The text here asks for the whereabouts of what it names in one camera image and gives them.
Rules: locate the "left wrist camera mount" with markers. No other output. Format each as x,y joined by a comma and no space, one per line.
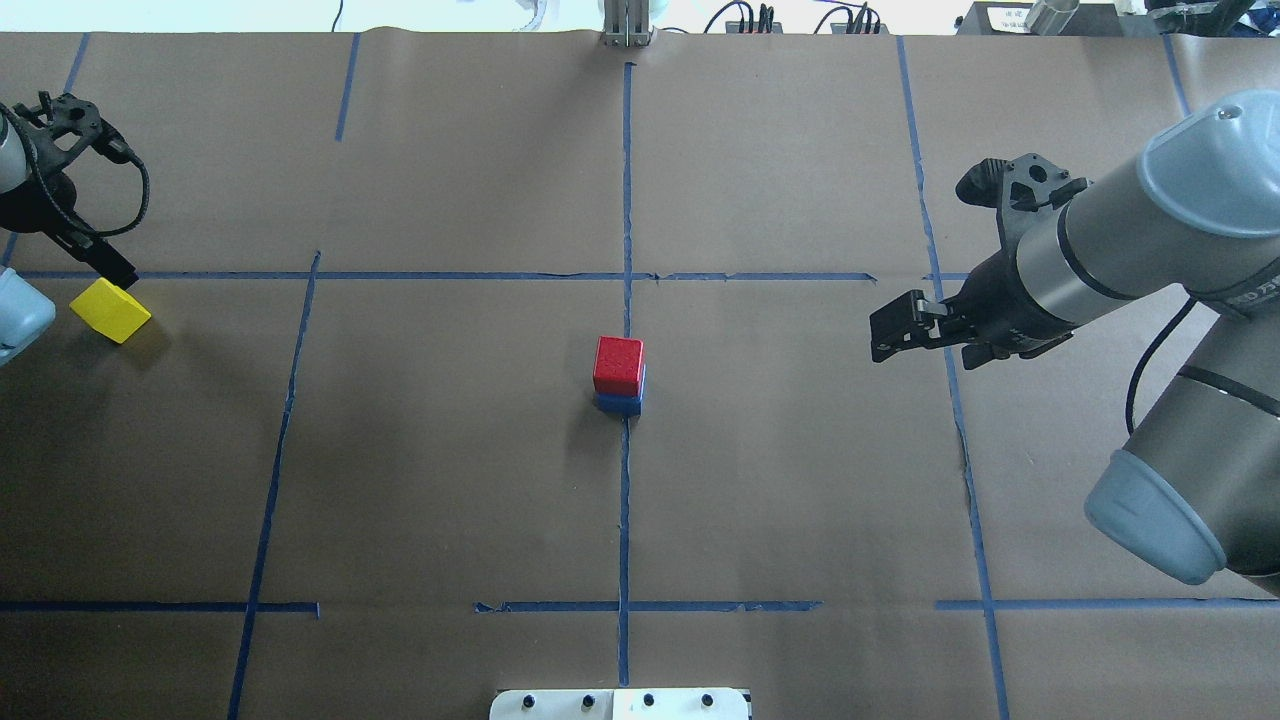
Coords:
60,128

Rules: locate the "red block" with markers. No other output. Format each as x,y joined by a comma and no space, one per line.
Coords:
619,367

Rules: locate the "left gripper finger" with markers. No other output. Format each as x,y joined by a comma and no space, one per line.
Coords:
105,260

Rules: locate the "white pole base plate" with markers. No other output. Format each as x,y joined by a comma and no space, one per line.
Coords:
623,703

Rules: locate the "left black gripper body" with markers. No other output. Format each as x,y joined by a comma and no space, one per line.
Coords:
42,206

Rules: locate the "blue block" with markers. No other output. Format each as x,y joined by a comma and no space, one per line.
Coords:
624,405

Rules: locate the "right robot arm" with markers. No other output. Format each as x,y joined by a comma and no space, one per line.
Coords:
1193,491

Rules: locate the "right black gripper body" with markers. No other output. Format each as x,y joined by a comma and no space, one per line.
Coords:
995,287

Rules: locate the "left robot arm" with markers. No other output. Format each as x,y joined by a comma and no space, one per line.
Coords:
27,311

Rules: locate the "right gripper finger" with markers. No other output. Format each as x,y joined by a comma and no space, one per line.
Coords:
907,321
900,352

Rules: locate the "metal cup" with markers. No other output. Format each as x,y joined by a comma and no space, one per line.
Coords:
1048,18

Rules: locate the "aluminium frame post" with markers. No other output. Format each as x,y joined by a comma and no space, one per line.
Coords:
626,23

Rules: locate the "black box under cup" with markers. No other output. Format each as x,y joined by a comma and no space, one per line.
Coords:
1092,19

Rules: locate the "yellow block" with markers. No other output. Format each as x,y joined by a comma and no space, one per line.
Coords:
110,311

